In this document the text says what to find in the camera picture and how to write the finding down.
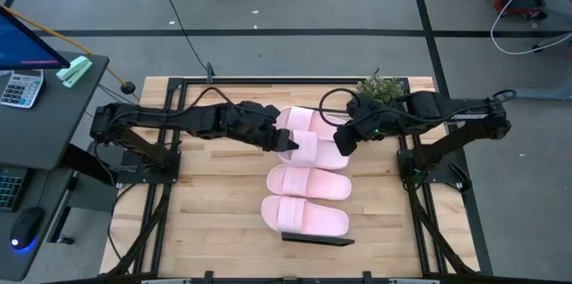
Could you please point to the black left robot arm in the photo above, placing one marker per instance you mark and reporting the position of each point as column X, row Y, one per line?
column 179, row 116

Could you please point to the black keyboard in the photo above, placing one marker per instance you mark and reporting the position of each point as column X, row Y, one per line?
column 11, row 188

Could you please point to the black desk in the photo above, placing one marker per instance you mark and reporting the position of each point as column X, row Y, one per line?
column 53, row 132

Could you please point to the black round rod foot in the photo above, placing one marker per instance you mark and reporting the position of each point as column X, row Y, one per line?
column 128, row 87

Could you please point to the black upright bracket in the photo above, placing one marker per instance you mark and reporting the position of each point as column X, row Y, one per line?
column 210, row 74

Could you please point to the grey chair base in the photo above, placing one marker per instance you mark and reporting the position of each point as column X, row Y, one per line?
column 543, row 93

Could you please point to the black metal table frame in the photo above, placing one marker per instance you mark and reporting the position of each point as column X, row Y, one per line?
column 290, row 81

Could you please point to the pink foam slide sandal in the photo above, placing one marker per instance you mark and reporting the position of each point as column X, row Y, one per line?
column 313, row 183
column 313, row 219
column 322, row 154
column 308, row 119

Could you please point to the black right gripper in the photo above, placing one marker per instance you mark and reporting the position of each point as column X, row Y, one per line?
column 375, row 119

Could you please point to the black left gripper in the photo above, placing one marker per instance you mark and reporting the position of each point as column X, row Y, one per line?
column 250, row 121

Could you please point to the mint green stapler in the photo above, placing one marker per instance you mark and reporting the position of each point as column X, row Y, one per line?
column 73, row 72

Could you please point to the yellow rod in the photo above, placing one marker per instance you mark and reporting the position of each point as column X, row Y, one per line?
column 62, row 38

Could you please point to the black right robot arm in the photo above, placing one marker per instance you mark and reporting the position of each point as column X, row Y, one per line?
column 447, row 112

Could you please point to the blue screen desk monitor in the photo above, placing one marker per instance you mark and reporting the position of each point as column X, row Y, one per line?
column 22, row 47

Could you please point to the green plant black pot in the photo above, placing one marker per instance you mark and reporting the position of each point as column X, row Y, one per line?
column 380, row 89

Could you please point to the black computer mouse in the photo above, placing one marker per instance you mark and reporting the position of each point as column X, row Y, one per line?
column 27, row 226

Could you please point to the grey calculator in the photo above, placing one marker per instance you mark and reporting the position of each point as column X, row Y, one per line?
column 20, row 89

